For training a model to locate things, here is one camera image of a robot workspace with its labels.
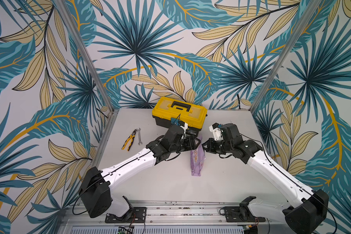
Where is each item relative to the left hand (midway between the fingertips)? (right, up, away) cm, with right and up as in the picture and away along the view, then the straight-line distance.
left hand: (197, 144), depth 73 cm
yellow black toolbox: (+1, +14, +20) cm, 25 cm away
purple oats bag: (+1, -8, +2) cm, 8 cm away
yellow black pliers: (-42, 0, +27) cm, 50 cm away
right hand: (-2, -4, 0) cm, 4 cm away
